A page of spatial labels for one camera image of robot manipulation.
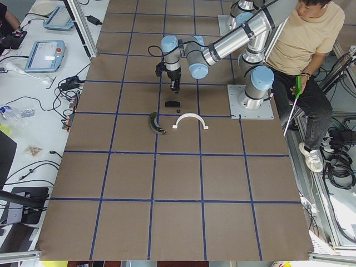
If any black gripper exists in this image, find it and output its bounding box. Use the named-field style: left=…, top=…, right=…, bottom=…
left=166, top=68, right=181, bottom=93

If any black power adapter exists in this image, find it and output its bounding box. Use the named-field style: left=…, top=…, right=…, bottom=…
left=86, top=15, right=102, bottom=26

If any near blue teach pendant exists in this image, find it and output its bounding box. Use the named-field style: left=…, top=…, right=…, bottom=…
left=24, top=40, right=66, bottom=73

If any person in beige shirt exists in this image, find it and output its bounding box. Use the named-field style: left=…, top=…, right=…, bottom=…
left=266, top=1, right=345, bottom=172

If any brown paper mat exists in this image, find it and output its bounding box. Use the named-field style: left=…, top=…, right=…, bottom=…
left=37, top=1, right=313, bottom=261

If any white curved plastic bracket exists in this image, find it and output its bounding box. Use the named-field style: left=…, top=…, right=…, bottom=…
left=172, top=112, right=209, bottom=130

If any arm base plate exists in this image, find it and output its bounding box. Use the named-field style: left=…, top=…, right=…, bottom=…
left=228, top=85, right=274, bottom=120
left=217, top=15, right=236, bottom=36

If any black laptop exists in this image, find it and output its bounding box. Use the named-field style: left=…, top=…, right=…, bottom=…
left=0, top=131, right=17, bottom=189

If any green curved brake shoe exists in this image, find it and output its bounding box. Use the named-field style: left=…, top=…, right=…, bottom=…
left=149, top=112, right=167, bottom=135

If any blue teach pendant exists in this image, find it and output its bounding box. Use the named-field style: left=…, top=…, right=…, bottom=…
left=24, top=40, right=66, bottom=73
left=44, top=6, right=74, bottom=31

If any black brake pad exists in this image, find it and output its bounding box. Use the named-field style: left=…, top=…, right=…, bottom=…
left=165, top=101, right=181, bottom=108

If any far blue teach pendant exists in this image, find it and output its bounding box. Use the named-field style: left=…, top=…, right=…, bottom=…
left=44, top=6, right=74, bottom=31

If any green handled grabber tool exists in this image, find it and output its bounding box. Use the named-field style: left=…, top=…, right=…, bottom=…
left=283, top=76, right=301, bottom=137

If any clear plastic water bottle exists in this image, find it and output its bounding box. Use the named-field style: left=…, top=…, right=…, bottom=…
left=1, top=105, right=26, bottom=130

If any aluminium frame post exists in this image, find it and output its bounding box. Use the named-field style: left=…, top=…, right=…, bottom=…
left=63, top=0, right=98, bottom=58

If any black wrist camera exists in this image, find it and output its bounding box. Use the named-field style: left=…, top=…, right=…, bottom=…
left=155, top=62, right=167, bottom=77

